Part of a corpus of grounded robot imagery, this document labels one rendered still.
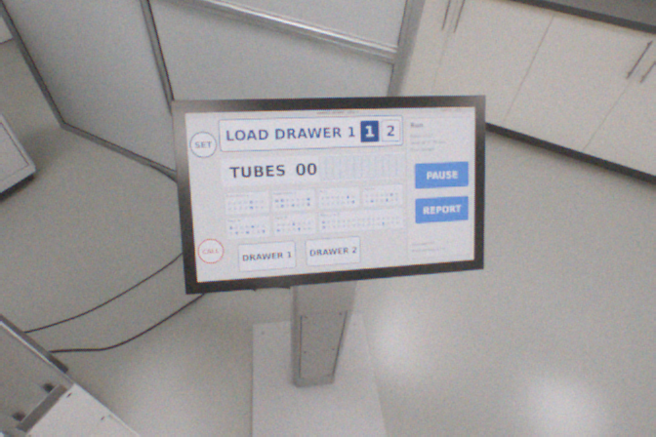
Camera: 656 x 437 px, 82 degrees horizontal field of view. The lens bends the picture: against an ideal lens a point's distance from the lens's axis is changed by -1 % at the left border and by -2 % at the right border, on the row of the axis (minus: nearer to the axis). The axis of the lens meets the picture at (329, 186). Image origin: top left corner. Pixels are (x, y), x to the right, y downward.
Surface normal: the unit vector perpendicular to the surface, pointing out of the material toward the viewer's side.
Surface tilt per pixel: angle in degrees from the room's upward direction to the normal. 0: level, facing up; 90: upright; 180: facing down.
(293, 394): 0
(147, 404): 0
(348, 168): 50
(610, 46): 90
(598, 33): 90
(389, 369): 0
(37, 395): 90
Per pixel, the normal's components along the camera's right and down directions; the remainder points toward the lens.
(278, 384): -0.02, -0.69
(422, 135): 0.15, 0.11
